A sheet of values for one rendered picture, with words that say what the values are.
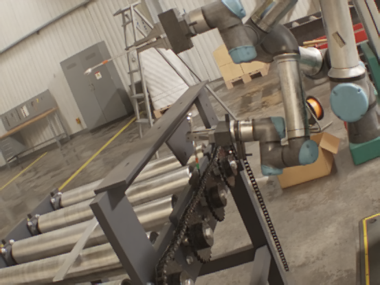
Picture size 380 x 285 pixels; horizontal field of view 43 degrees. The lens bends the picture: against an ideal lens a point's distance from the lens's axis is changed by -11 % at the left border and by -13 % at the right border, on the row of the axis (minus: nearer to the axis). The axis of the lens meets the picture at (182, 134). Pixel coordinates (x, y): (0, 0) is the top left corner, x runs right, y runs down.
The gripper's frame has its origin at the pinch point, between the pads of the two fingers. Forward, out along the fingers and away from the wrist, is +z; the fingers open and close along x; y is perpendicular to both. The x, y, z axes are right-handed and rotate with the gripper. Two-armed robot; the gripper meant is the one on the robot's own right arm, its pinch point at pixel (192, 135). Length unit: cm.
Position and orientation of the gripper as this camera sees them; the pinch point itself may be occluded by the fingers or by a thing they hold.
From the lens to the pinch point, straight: 179.7
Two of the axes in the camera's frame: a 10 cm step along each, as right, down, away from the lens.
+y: -1.6, -9.5, -2.8
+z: -9.7, 1.0, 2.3
